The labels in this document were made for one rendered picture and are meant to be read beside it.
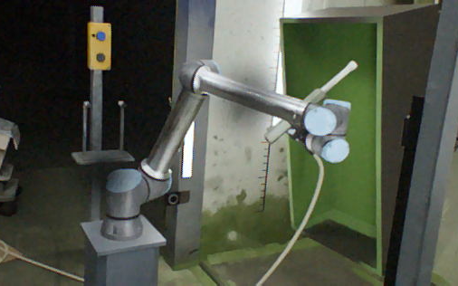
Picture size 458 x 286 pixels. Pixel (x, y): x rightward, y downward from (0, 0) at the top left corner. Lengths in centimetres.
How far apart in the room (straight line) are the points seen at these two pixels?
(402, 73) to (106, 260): 147
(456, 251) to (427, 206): 222
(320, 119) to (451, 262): 188
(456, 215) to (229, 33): 178
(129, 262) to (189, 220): 106
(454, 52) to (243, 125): 216
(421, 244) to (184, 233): 216
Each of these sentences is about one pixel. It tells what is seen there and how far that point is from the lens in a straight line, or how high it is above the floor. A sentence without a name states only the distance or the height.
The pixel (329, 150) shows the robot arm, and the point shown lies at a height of 116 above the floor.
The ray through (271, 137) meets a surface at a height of 113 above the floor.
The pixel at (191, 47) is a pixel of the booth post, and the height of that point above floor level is 145.
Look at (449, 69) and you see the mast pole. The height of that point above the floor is 149.
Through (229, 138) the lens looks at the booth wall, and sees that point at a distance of 304.
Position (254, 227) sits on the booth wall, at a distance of 337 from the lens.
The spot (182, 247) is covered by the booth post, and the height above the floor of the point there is 16.
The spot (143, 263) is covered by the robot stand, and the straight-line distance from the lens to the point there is 212.
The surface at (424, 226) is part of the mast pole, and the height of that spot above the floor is 118.
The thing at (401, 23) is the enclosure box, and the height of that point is 162.
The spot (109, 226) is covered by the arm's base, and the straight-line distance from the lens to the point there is 210.
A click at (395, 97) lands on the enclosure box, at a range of 219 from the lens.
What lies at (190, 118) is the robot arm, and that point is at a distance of 200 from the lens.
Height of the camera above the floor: 154
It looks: 12 degrees down
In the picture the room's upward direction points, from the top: 4 degrees clockwise
